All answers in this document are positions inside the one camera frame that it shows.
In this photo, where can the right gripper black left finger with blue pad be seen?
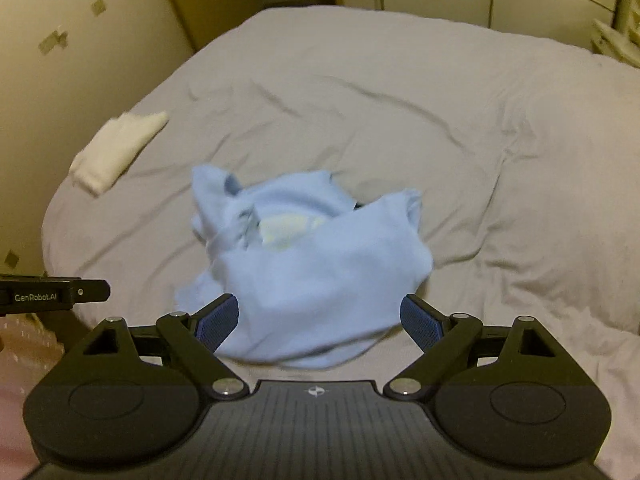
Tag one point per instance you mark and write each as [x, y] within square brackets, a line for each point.
[192, 341]

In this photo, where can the white bedside table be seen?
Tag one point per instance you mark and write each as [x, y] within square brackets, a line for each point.
[607, 41]

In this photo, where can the light blue sweatshirt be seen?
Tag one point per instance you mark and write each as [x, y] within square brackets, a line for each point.
[319, 278]

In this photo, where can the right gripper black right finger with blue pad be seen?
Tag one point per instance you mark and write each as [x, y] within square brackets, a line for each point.
[445, 342]

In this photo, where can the folded white cloth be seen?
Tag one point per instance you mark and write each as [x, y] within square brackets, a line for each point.
[113, 148]

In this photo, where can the grey duvet cover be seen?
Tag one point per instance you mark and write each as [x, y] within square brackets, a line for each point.
[525, 152]

